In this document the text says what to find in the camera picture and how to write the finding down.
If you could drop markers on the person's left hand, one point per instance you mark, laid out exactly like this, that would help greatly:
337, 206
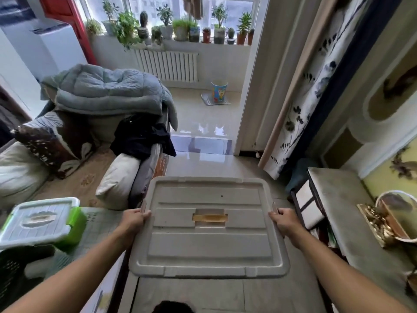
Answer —
130, 224

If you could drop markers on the person's right hand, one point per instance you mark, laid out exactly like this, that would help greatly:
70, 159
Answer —
288, 224

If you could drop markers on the person's left thumb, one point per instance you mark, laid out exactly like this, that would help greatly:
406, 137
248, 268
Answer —
145, 215

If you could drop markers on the person's right thumb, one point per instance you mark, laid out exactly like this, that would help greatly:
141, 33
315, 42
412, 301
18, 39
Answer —
275, 217

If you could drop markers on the grey lidded plastic storage box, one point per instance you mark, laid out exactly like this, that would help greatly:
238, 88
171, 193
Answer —
208, 244

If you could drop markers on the person's right forearm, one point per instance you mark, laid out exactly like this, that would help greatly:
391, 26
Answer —
342, 277

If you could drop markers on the person's left forearm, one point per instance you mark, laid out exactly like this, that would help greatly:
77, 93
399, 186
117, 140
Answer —
71, 277

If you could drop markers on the white paper stack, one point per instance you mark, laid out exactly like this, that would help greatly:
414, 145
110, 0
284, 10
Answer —
308, 205

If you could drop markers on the grey-green gridded mat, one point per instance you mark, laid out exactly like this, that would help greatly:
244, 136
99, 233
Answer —
101, 224

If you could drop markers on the sofa with beige cover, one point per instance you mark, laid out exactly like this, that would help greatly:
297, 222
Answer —
81, 185

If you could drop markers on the dark clothing pile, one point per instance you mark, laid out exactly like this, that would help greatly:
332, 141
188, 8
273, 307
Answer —
140, 136

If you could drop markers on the gold ornament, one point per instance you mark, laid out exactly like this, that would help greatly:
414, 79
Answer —
378, 224

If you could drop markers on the green storage box white lid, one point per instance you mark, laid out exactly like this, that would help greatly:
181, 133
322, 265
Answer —
39, 221

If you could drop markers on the brown white patterned pillow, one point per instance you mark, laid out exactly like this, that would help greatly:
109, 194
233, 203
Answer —
52, 140

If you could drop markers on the white floral curtain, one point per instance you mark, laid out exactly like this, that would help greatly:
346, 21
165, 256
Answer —
312, 94

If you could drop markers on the grey floor mat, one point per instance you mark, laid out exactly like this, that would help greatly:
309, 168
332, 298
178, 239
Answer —
207, 100

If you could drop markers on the grey quilted blanket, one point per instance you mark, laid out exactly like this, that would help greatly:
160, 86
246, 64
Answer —
104, 91

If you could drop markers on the cream cushion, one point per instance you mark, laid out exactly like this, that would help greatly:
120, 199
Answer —
19, 175

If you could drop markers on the colourful printed bucket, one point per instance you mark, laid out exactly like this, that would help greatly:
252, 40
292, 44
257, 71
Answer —
219, 91

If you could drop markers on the black plastic basket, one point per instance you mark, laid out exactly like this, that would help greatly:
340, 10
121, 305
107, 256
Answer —
13, 273

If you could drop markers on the dark blue curtain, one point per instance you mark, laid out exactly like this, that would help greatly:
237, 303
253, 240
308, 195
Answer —
342, 81

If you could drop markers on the white radiator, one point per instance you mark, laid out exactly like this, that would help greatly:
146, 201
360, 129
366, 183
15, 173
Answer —
169, 65

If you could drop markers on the row of potted plants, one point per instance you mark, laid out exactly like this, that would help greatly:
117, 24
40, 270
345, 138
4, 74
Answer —
169, 27

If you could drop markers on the white washing machine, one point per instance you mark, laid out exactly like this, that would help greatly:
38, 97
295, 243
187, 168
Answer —
49, 48

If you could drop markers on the hanging brown cloth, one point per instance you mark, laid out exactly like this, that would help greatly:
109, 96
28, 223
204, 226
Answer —
193, 6

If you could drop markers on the red door frame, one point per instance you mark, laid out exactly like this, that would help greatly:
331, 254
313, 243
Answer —
73, 19

